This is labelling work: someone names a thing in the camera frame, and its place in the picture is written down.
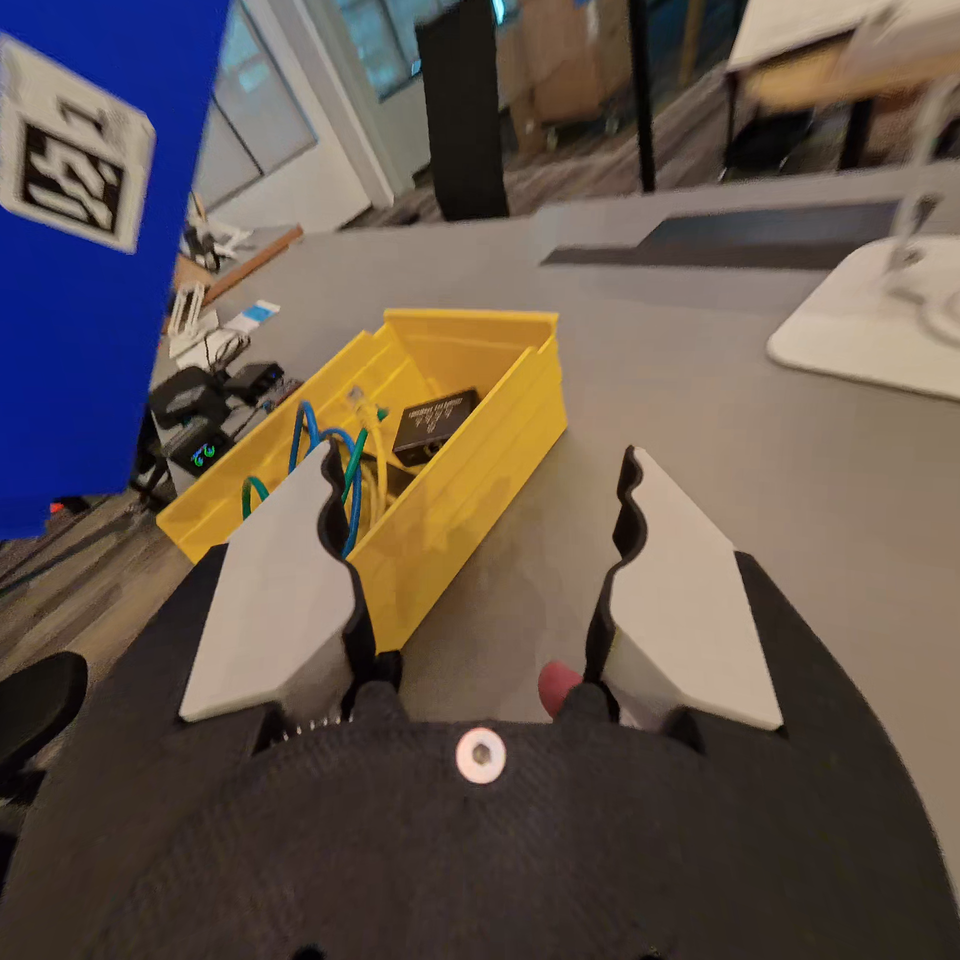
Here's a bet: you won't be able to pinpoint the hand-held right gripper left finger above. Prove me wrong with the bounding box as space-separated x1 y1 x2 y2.
177 438 378 725

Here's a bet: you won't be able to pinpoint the cardboard box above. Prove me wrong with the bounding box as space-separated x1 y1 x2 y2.
498 0 639 151

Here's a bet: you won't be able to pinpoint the green ethernet cable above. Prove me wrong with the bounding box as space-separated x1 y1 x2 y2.
240 405 391 526

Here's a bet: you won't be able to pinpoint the wooden plank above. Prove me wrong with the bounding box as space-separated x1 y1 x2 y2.
201 223 305 307

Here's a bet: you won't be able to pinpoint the blue ethernet cable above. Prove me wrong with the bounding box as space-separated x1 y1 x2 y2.
288 401 365 560

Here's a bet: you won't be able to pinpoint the wooden document stand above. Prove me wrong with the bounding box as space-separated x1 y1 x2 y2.
723 0 960 402

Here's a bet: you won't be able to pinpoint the yellow ethernet cable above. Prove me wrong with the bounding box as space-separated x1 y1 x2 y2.
330 386 391 526

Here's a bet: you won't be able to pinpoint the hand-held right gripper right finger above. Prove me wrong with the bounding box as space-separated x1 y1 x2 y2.
583 444 786 732

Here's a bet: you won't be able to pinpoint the white wire rack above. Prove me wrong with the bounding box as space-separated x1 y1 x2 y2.
166 283 207 342

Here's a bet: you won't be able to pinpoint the white tablet stand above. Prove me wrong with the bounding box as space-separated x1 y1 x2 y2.
180 191 252 271

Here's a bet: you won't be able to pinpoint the black armrest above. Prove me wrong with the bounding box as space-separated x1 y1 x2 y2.
0 651 89 774

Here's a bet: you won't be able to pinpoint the dark desk cable flap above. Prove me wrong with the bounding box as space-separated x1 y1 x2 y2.
540 198 901 271

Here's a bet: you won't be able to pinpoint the yellow plastic bin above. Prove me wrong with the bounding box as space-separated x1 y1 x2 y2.
156 307 569 654

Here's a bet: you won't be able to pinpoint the blue plastic bin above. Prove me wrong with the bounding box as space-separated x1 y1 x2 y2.
0 0 232 541

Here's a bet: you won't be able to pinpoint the black office chair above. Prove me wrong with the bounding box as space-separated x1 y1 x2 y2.
414 0 511 224

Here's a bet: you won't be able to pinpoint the person's right hand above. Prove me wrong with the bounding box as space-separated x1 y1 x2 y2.
538 661 585 720

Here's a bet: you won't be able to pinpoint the black ethernet switch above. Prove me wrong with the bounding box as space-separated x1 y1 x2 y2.
391 387 481 468

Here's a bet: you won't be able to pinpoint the blue white small box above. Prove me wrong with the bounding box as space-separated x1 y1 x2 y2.
225 300 282 333

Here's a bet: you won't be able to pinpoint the black device green lights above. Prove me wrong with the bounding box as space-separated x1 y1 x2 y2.
165 431 234 496

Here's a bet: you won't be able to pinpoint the black electronic box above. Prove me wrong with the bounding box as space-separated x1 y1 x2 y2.
225 362 286 406
148 366 230 429

